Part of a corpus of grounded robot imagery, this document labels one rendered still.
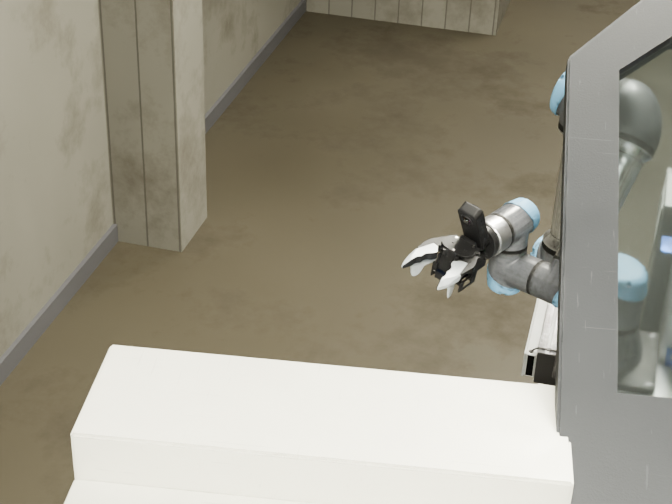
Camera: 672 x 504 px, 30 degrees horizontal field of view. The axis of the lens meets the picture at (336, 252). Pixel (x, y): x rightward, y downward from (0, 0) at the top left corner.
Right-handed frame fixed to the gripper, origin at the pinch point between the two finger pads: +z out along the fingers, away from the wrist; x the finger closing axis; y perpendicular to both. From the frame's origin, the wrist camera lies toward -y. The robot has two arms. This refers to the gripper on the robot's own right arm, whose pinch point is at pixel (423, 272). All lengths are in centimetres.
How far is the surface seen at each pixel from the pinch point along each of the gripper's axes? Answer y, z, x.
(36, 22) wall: 63, -77, 212
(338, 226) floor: 170, -192, 158
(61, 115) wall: 103, -87, 211
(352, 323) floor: 163, -141, 108
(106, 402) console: -9, 72, 5
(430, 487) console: -12, 52, -39
